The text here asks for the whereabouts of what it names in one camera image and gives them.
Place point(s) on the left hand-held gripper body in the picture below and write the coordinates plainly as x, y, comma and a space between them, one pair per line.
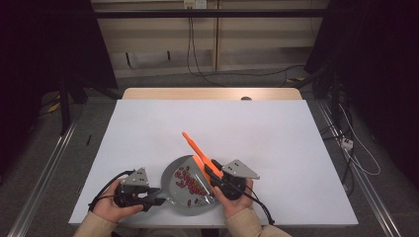
136, 179

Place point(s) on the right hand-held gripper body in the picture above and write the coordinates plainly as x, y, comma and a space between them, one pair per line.
238, 171

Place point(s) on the small green beans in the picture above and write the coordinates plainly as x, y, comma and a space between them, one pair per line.
197, 187

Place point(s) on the grey dustpan with orange edge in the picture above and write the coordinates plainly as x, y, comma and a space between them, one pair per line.
173, 192

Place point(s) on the red beans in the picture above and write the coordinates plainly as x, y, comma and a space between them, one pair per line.
184, 179

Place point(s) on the person's right hand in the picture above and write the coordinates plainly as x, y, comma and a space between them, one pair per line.
237, 207

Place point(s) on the person's left hand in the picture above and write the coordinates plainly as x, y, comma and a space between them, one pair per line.
108, 207

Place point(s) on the white board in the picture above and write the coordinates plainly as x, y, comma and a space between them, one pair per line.
210, 121

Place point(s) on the wooden table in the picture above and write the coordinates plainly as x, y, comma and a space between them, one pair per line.
197, 94

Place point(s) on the black metal stand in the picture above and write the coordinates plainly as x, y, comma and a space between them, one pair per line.
65, 105

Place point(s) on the white power strip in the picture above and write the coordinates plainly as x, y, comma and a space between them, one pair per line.
346, 143

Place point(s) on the black horizontal bar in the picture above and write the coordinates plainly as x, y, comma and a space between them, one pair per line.
210, 13

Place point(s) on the metal floor rail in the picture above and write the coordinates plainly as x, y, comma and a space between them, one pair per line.
42, 174
362, 174

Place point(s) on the wooden vertical wall strip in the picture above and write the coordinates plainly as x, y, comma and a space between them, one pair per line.
216, 36

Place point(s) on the white wall outlet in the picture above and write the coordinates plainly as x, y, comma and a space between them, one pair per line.
195, 4

